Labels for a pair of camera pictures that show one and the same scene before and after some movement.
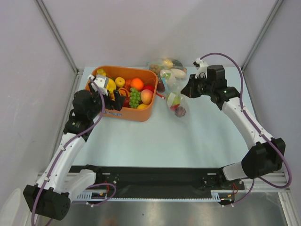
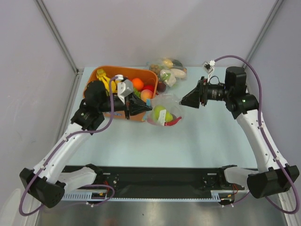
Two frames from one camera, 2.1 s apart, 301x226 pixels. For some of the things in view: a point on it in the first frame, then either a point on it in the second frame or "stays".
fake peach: (146, 96) stays
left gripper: (119, 100) -> (135, 106)
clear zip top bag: (177, 103) -> (168, 101)
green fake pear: (176, 100) -> (157, 109)
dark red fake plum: (161, 87) stays
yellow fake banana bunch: (111, 86) stays
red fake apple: (149, 87) stays
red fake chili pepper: (174, 107) -> (172, 123)
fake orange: (137, 83) stays
